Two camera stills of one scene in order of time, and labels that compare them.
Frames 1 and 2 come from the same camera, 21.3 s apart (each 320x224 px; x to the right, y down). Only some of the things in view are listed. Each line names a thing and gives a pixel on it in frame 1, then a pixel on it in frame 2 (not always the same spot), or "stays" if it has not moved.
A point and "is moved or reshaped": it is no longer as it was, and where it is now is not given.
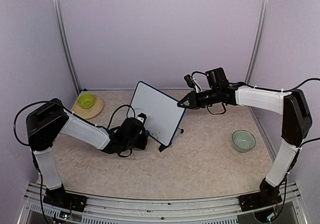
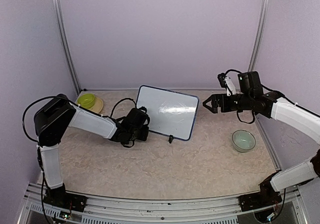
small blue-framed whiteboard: x=164 y=116 is moved or reshaped
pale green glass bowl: x=243 y=140 stays
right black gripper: x=193 y=101 -> x=216 y=102
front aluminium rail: x=199 y=210 stays
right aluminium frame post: x=260 y=33 stays
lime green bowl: x=85 y=100 stays
